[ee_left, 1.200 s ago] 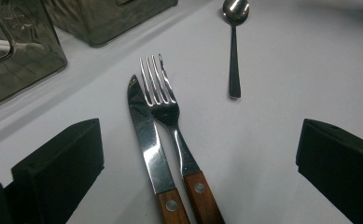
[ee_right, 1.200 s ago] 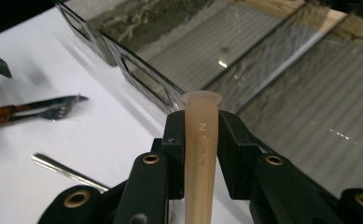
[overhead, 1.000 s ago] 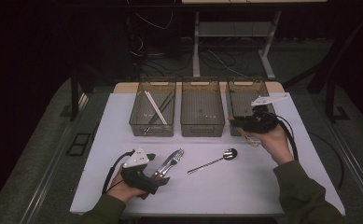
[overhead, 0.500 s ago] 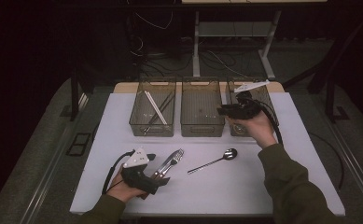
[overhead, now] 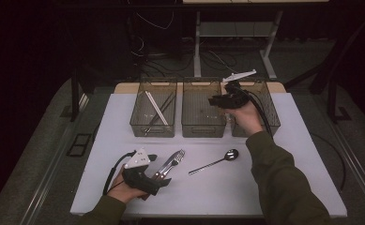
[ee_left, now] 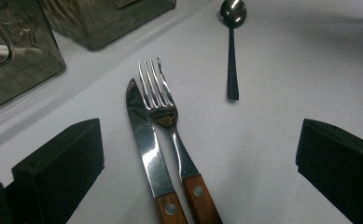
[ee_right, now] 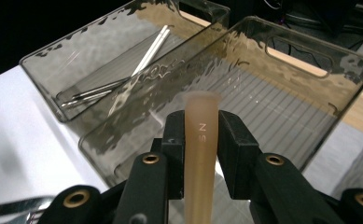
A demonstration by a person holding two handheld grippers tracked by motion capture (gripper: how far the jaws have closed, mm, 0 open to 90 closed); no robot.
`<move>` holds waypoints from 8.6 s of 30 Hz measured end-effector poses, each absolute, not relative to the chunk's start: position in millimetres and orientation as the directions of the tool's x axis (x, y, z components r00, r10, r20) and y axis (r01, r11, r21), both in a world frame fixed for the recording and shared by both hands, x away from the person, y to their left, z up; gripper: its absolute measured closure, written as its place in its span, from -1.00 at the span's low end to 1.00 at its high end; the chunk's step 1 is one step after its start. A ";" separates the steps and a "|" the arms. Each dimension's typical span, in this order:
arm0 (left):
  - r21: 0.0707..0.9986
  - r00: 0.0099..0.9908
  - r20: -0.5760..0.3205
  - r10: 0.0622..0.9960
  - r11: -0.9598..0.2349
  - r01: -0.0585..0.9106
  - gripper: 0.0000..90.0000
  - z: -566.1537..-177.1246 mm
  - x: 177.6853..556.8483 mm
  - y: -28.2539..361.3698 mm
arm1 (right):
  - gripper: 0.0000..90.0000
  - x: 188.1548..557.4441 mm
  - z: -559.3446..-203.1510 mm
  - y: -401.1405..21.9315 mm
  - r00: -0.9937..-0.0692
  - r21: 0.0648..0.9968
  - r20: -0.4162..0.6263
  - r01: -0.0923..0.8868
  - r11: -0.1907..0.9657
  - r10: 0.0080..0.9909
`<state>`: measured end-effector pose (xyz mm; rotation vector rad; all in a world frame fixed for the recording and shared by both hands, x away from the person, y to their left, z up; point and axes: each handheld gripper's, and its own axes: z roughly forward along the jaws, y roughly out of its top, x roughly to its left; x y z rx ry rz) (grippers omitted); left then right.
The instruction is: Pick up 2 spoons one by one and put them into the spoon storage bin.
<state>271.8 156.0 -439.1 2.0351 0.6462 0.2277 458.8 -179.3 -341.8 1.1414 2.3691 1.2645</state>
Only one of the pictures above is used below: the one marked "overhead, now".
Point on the silver metal spoon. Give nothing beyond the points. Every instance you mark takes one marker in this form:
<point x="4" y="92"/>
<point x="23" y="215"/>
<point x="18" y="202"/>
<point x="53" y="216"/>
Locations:
<point x="231" y="154"/>

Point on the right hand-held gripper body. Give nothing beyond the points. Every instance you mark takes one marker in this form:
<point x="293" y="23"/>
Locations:
<point x="238" y="98"/>

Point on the person's right hand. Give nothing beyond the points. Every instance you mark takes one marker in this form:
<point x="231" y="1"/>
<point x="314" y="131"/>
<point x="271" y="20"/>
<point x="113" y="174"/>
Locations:
<point x="247" y="120"/>

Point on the silver metal chopstick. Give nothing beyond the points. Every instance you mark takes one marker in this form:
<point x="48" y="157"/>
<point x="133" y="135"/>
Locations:
<point x="152" y="125"/>
<point x="168" y="102"/>

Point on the silver metal fork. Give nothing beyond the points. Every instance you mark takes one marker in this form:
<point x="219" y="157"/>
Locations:
<point x="180" y="154"/>

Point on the white table mat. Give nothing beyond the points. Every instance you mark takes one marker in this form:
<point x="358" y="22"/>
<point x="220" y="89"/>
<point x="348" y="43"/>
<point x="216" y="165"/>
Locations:
<point x="208" y="200"/>

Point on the black rectangular floor frame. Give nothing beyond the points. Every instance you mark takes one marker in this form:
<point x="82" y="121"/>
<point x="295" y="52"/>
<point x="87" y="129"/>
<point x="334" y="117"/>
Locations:
<point x="73" y="153"/>

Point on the white metal desk frame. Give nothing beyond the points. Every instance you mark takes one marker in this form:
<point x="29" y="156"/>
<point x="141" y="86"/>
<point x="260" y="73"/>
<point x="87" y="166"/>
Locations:
<point x="197" y="47"/>

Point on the person's left hand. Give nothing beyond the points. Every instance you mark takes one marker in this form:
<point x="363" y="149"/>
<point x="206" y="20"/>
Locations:
<point x="124" y="193"/>

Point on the translucent brown plastic bin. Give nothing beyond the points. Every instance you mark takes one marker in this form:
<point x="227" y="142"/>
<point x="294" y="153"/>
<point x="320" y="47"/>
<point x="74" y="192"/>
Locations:
<point x="272" y="112"/>
<point x="142" y="109"/>
<point x="199" y="115"/>

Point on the aluminium rail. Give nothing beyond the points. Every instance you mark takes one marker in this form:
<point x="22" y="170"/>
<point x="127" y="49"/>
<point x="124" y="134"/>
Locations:
<point x="50" y="175"/>
<point x="358" y="165"/>

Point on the black slanted stand leg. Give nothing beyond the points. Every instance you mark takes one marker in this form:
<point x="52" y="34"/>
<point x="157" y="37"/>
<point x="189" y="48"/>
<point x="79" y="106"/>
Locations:
<point x="339" y="53"/>

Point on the black metal stand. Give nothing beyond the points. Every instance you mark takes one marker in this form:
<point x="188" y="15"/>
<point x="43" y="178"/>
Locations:
<point x="331" y="103"/>
<point x="74" y="97"/>

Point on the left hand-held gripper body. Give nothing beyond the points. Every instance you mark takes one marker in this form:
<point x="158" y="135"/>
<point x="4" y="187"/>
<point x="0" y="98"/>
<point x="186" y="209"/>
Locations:
<point x="138" y="181"/>

